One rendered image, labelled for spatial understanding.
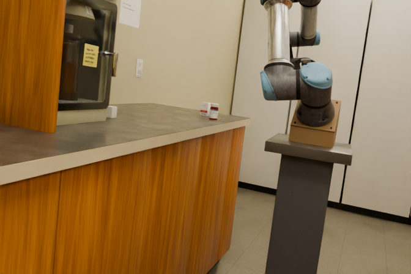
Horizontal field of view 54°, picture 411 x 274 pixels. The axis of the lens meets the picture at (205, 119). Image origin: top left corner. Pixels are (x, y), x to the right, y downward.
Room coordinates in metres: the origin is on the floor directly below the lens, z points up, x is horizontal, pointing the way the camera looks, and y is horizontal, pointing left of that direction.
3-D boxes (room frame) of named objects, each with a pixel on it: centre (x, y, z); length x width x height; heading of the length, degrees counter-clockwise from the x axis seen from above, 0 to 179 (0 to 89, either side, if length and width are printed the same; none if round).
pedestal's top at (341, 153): (1.64, -0.44, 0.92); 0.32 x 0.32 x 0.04; 72
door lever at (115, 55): (1.52, 0.37, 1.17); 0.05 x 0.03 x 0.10; 68
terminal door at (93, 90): (1.43, 0.44, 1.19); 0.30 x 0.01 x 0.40; 158
